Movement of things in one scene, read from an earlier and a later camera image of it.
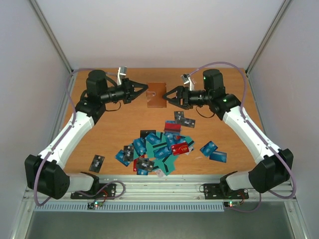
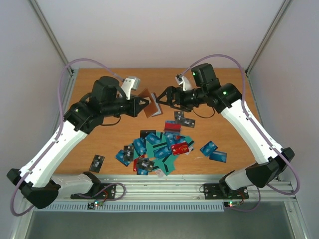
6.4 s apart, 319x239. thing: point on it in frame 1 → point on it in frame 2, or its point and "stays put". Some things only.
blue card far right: [219, 156] stays put
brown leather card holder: [154, 94] → [153, 108]
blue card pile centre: [140, 146] stays put
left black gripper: [129, 85] → [136, 108]
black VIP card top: [188, 122] stays put
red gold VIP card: [180, 149] stays put
